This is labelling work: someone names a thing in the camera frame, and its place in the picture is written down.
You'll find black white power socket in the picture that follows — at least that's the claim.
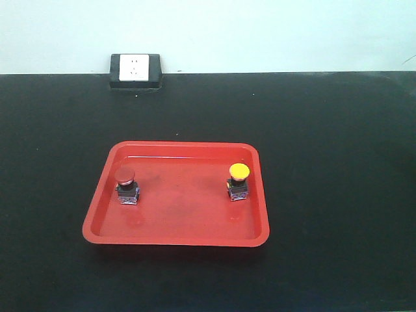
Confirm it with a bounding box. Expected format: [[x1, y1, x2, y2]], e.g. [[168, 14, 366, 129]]
[[109, 54, 163, 90]]

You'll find red mushroom push button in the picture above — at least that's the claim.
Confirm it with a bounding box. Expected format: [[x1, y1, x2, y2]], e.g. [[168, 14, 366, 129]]
[[114, 166, 140, 205]]

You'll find yellow mushroom push button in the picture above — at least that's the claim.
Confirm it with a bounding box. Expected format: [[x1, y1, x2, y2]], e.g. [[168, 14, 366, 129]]
[[226, 162, 250, 202]]

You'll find red plastic tray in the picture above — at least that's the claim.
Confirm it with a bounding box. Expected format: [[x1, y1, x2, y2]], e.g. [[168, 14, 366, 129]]
[[83, 141, 270, 247]]

